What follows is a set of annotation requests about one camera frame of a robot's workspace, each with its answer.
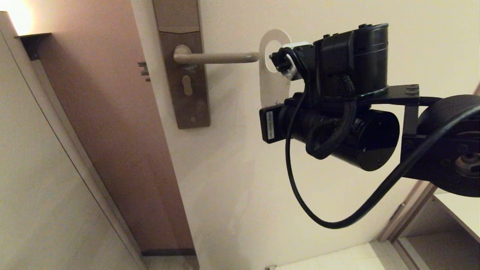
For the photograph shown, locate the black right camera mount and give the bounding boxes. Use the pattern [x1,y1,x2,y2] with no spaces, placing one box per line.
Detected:
[270,44,319,109]

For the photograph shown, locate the thick black braided cable sleeve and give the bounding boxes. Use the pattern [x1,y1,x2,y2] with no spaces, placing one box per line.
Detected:
[306,75,357,160]

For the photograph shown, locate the white door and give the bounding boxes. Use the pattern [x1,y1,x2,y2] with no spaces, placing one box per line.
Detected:
[129,0,480,270]

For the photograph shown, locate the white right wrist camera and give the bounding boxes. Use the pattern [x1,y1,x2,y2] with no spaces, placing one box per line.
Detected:
[281,41,311,80]

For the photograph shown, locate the brown metal door handle lever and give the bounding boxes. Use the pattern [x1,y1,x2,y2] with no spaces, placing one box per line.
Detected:
[173,45,260,65]

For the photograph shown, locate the white shelf board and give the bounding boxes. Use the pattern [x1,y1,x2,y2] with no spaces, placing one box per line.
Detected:
[435,191,480,244]

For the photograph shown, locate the blue and white door hanger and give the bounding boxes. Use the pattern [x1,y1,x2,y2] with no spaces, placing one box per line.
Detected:
[259,29,293,109]

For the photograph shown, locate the brown door lock plate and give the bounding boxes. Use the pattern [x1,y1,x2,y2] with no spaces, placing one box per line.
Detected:
[152,0,211,130]

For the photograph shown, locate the black wall lamp bracket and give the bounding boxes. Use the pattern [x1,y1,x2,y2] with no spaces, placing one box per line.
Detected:
[17,33,52,61]

